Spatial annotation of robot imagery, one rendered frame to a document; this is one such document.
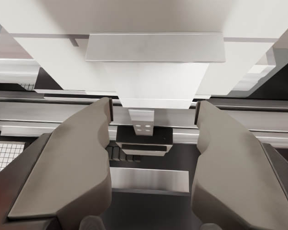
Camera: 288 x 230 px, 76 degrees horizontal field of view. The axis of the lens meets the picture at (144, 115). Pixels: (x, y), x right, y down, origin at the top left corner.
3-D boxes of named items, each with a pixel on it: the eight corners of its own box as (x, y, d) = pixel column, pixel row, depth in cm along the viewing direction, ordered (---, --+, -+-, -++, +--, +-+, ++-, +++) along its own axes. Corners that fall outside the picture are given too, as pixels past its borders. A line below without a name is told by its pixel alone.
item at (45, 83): (209, 71, 21) (210, 95, 20) (202, 84, 24) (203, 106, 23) (40, 67, 22) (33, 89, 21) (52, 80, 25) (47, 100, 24)
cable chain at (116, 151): (141, 147, 57) (140, 160, 56) (141, 150, 63) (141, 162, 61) (24, 142, 59) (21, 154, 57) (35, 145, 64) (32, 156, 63)
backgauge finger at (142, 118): (186, 98, 25) (187, 135, 23) (168, 138, 49) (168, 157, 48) (98, 96, 25) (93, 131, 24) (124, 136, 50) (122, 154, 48)
